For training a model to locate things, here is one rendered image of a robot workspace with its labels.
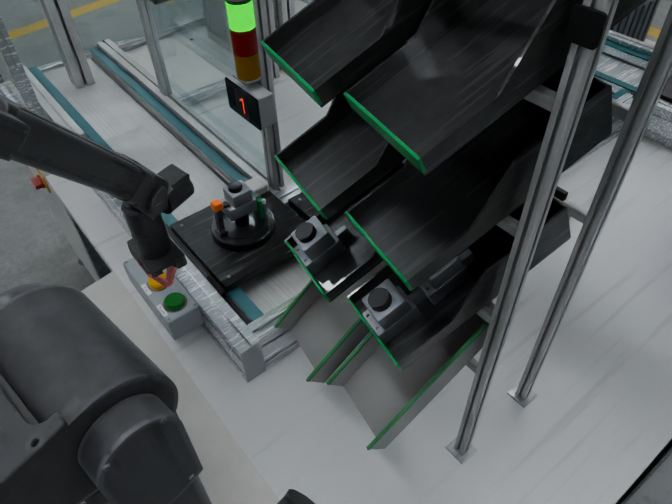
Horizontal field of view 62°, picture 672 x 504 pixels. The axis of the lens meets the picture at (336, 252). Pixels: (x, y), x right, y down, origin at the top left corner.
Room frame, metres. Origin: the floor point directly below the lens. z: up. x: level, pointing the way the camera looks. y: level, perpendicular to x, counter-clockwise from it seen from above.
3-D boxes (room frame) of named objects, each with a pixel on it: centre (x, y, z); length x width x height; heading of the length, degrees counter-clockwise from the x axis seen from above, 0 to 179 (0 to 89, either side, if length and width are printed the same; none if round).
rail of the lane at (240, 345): (0.96, 0.43, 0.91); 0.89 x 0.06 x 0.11; 38
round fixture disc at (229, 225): (0.91, 0.20, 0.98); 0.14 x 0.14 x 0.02
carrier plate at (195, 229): (0.91, 0.20, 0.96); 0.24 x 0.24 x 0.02; 38
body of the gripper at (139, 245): (0.71, 0.32, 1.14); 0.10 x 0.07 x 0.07; 38
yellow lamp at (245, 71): (1.05, 0.17, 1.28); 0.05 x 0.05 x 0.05
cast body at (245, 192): (0.92, 0.20, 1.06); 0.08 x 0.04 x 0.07; 126
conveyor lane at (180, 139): (1.08, 0.31, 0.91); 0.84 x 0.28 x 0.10; 38
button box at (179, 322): (0.77, 0.36, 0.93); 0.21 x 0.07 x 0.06; 38
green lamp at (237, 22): (1.05, 0.17, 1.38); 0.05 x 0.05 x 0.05
